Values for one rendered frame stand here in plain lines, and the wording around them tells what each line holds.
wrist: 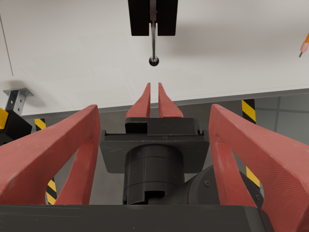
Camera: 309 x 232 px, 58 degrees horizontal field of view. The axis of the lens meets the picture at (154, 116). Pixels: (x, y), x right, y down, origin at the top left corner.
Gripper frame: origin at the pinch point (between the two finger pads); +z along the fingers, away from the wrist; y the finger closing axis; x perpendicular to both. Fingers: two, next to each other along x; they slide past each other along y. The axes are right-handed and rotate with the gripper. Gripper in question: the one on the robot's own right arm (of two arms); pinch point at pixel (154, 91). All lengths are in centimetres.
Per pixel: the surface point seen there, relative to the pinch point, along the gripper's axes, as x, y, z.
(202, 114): 85, -24, 63
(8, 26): -2.4, 19.5, 9.5
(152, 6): -11.3, 0.1, -0.6
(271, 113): 81, -57, 61
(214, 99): 15.3, -11.5, 12.1
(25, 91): 12.4, 23.1, 11.4
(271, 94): 13.6, -21.5, 11.8
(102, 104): 17.2, 10.1, 12.4
